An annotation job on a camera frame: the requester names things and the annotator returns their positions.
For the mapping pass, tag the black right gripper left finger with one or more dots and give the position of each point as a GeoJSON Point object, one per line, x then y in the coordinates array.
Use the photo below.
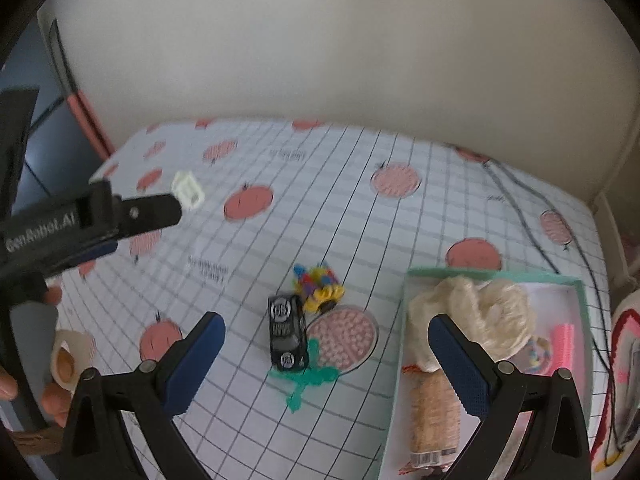
{"type": "Point", "coordinates": [158, 391]}

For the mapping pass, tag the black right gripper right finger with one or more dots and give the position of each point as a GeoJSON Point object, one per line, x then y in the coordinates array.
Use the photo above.
{"type": "Point", "coordinates": [495, 393]}

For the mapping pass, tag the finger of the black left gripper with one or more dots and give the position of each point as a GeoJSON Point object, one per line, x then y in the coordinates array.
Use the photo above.
{"type": "Point", "coordinates": [141, 215]}
{"type": "Point", "coordinates": [94, 253]}

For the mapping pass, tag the white plastic hair claw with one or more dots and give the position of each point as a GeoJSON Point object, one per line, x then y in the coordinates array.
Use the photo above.
{"type": "Point", "coordinates": [187, 190]}

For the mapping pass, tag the cream lace scrunchie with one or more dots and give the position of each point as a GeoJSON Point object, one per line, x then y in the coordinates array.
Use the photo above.
{"type": "Point", "coordinates": [497, 315]}

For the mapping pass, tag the colourful plastic block toy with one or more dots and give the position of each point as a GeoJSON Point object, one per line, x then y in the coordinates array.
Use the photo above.
{"type": "Point", "coordinates": [318, 287]}

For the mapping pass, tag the left hand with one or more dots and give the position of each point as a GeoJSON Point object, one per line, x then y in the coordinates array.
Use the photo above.
{"type": "Point", "coordinates": [72, 354]}

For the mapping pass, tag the packaged biscuit snack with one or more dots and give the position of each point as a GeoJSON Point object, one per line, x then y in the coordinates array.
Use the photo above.
{"type": "Point", "coordinates": [434, 420]}

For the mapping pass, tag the teal shallow box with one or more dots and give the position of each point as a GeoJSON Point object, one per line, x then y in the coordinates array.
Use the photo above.
{"type": "Point", "coordinates": [556, 299]}

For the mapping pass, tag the clutter pile on chair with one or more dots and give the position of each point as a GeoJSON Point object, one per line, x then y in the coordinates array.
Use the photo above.
{"type": "Point", "coordinates": [618, 433]}

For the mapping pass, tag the black toy car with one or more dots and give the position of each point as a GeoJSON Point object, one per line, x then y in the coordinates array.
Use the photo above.
{"type": "Point", "coordinates": [288, 342]}

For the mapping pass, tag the green translucent toy figure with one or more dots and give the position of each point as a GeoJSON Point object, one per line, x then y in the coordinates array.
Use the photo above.
{"type": "Point", "coordinates": [313, 375]}

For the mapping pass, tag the pomegranate print bed sheet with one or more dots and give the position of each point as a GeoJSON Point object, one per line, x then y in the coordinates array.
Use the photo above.
{"type": "Point", "coordinates": [371, 204]}

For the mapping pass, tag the white bedside shelf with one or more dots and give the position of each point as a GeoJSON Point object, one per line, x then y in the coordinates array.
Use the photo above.
{"type": "Point", "coordinates": [611, 243]}

